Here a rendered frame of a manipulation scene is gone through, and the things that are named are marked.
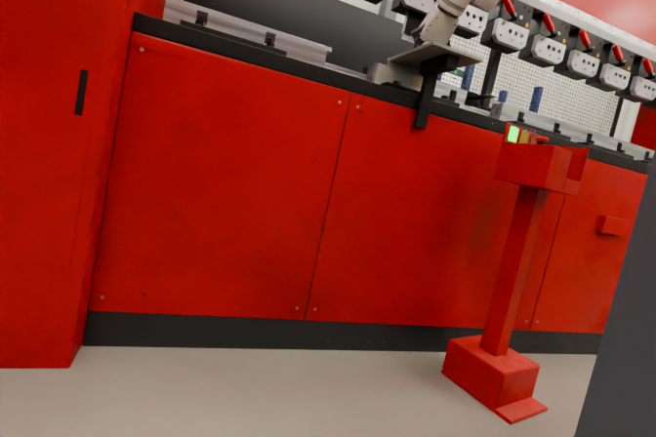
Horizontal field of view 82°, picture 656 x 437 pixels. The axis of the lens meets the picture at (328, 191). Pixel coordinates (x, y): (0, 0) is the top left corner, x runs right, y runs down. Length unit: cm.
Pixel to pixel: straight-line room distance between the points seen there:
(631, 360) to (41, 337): 133
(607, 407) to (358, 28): 164
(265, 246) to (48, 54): 69
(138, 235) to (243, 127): 40
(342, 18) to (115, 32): 115
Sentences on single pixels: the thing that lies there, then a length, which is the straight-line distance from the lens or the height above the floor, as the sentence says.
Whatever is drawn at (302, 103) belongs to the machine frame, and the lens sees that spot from 112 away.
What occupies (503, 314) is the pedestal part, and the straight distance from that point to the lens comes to 134.
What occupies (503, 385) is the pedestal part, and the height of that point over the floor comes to 8.
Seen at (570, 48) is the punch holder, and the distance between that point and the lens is 192.
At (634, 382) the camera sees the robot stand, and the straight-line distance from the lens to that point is 113.
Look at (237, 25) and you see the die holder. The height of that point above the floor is 95.
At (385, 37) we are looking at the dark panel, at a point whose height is 125.
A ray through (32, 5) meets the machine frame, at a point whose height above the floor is 80.
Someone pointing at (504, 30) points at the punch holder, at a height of 122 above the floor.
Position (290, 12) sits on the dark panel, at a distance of 185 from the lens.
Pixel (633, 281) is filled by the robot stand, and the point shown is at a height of 49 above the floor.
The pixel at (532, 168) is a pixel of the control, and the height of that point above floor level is 71.
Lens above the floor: 62
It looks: 5 degrees down
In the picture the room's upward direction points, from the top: 12 degrees clockwise
